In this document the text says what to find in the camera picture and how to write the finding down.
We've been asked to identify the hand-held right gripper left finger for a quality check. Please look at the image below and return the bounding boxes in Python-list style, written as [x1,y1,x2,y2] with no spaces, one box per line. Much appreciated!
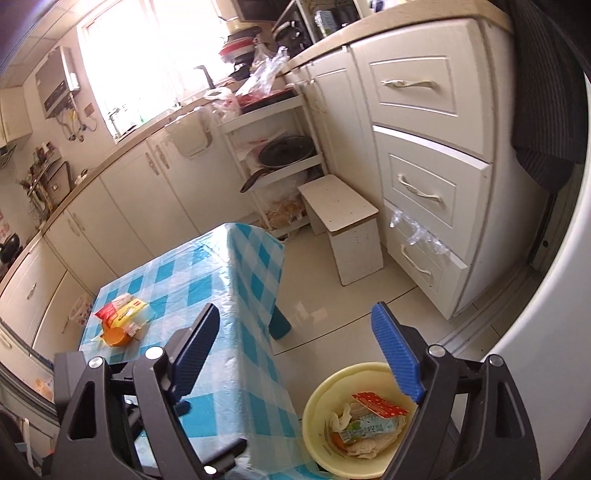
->
[53,302,249,480]

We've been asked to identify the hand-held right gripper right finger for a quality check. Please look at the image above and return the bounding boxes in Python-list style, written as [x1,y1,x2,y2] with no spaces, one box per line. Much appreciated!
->
[370,301,542,480]

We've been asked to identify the red white wrapper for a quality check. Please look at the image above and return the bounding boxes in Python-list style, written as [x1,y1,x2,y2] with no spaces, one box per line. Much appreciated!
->
[351,390,413,419]

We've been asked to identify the blue white milk carton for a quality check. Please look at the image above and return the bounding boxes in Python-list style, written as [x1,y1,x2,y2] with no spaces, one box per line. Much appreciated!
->
[339,412,403,445]

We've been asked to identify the white tissue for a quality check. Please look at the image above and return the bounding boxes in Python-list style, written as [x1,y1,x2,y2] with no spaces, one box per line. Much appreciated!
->
[328,401,355,433]

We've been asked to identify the pale yellow plastic basin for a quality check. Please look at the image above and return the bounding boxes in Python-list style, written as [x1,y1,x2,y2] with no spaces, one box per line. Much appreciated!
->
[302,362,459,480]

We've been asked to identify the white paper towel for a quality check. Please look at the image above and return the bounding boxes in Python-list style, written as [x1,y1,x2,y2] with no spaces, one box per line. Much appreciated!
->
[344,434,402,460]

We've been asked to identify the blue checkered tablecloth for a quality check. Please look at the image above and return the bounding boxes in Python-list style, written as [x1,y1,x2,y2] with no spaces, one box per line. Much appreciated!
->
[78,222,320,480]

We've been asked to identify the red yellow snack bag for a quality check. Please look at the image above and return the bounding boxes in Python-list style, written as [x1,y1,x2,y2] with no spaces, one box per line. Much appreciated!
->
[95,295,150,334]

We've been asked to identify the large orange peel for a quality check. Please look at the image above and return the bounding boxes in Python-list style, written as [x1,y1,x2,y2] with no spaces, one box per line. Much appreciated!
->
[101,324,130,347]

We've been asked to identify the blue table leg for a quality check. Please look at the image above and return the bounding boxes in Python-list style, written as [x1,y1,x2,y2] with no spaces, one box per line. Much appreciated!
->
[270,306,293,341]

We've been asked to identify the white cabinet drawer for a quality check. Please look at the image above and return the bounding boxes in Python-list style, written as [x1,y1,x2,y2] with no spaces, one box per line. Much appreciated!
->
[382,200,470,320]
[352,17,498,161]
[372,126,493,265]

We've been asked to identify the floral wastebasket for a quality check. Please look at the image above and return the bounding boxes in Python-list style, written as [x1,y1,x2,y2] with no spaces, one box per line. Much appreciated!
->
[69,295,97,326]

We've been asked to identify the clear plastic scrap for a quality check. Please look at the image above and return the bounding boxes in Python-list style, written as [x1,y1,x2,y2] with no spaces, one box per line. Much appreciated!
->
[389,207,452,256]

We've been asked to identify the white wooden stool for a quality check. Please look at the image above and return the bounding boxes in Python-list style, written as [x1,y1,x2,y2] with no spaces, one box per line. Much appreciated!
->
[297,175,385,286]

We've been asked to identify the white kitchen cabinets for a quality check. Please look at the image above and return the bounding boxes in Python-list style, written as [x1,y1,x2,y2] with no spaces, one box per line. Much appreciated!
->
[0,105,269,354]

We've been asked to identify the large white appliance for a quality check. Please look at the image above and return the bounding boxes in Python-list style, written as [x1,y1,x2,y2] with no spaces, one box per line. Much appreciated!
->
[436,69,591,480]

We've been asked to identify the black frying pan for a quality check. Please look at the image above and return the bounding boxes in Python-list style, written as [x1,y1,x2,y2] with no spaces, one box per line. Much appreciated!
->
[239,135,316,194]

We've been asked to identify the white hanging bin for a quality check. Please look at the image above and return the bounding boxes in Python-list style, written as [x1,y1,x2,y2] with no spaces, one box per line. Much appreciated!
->
[165,110,216,158]

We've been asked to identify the white shelf rack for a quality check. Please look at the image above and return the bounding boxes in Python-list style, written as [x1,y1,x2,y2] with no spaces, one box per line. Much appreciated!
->
[214,87,327,232]

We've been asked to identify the white plastic bag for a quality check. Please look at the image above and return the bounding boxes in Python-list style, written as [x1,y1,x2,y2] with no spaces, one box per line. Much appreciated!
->
[204,87,243,119]

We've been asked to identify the sink faucet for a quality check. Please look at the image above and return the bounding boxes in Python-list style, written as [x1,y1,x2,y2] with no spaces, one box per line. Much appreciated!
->
[192,64,216,90]

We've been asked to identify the clear plastic bag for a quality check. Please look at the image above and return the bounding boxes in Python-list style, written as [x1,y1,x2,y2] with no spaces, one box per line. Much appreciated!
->
[237,45,293,96]

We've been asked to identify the stack of bowls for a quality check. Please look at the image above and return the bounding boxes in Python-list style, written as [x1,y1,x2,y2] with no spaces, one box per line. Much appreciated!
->
[219,27,262,66]

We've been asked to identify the dark striped cloth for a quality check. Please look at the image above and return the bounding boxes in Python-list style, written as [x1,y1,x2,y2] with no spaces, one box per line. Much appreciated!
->
[507,0,591,195]

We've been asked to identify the black microwave oven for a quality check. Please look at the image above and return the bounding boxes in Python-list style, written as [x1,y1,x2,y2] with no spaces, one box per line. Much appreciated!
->
[294,0,371,45]

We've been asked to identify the wall water heater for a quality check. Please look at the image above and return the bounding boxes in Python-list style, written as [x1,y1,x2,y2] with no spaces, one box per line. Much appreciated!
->
[35,45,81,117]

